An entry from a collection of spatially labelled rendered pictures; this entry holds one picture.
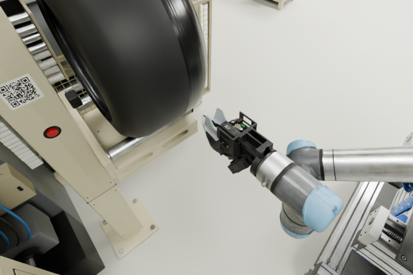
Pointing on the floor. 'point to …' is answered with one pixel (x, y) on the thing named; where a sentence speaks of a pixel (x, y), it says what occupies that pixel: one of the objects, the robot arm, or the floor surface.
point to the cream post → (38, 115)
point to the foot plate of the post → (149, 224)
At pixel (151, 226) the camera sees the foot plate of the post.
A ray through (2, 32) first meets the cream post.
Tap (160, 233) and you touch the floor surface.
